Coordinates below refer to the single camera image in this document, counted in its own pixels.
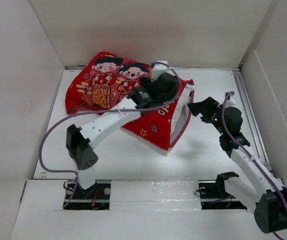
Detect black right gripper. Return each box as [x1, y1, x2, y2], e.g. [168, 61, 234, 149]
[188, 96, 227, 135]

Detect white pillow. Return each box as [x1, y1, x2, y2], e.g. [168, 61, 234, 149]
[170, 79, 195, 146]

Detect red patterned pillowcase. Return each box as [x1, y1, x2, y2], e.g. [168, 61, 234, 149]
[64, 51, 196, 152]

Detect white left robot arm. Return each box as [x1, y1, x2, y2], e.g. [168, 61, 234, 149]
[66, 72, 181, 199]

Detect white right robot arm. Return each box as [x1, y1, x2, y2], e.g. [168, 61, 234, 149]
[188, 92, 287, 234]

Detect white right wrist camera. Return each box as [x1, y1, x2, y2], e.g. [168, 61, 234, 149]
[223, 91, 236, 108]

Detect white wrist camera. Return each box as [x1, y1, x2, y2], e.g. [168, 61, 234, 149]
[223, 91, 236, 108]
[150, 60, 169, 81]

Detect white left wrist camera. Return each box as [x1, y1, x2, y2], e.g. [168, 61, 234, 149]
[150, 60, 169, 81]

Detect aluminium right side rail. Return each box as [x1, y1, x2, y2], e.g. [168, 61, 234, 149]
[232, 68, 274, 175]

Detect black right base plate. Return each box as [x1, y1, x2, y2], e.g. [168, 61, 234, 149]
[194, 180, 247, 210]

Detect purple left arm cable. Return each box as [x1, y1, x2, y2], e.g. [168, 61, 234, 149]
[38, 61, 184, 207]

